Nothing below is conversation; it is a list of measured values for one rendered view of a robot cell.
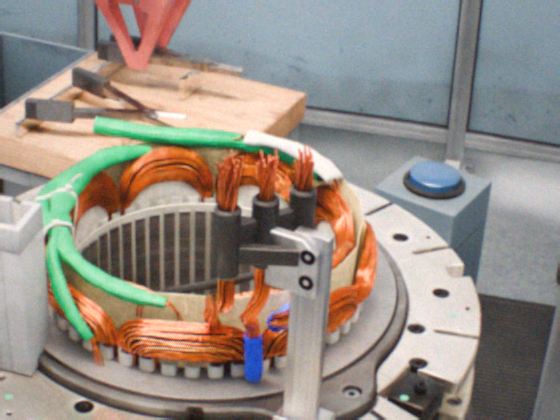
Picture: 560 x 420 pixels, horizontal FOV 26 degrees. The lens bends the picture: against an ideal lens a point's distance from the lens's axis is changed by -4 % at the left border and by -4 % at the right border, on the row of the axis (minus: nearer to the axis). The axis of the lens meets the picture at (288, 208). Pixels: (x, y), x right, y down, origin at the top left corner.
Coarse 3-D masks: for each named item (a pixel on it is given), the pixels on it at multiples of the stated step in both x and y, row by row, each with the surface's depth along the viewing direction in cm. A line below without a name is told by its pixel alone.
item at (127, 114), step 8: (80, 112) 90; (88, 112) 90; (96, 112) 90; (104, 112) 90; (112, 112) 90; (120, 112) 90; (128, 112) 90; (136, 112) 90; (128, 120) 90; (136, 120) 90
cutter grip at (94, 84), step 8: (72, 72) 96; (80, 72) 95; (88, 72) 95; (72, 80) 96; (80, 80) 95; (88, 80) 95; (96, 80) 94; (104, 80) 94; (80, 88) 96; (88, 88) 95; (96, 88) 94; (104, 96) 94
